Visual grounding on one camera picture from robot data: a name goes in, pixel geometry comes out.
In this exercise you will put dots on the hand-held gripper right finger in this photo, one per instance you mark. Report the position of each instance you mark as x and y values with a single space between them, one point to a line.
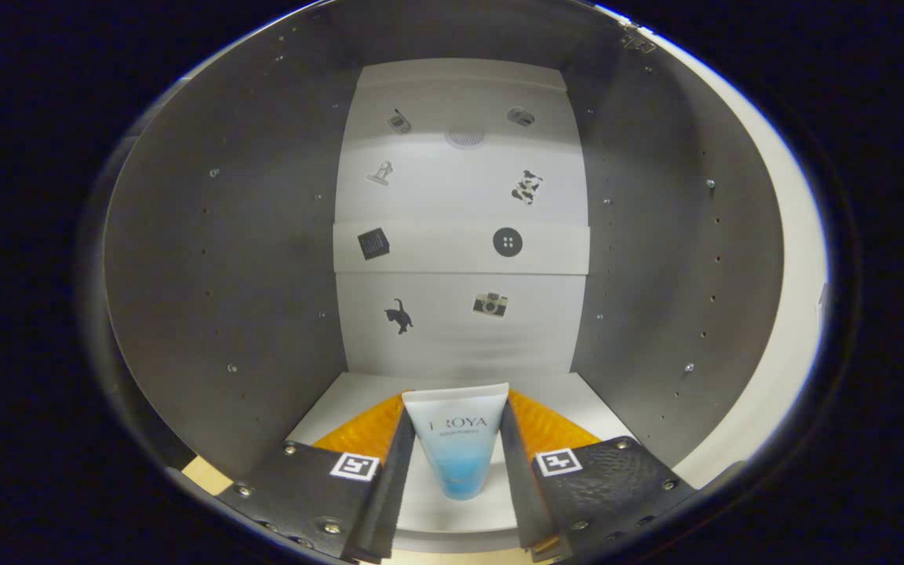
523 486

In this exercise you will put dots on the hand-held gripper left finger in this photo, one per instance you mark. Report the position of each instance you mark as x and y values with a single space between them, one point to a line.
389 494

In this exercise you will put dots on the white and blue tube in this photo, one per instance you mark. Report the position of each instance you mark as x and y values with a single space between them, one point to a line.
456 447

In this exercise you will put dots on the dark grey cabinet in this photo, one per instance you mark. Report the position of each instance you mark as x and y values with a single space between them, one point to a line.
224 275

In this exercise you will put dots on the brass door hinge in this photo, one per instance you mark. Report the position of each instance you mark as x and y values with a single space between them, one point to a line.
639 39

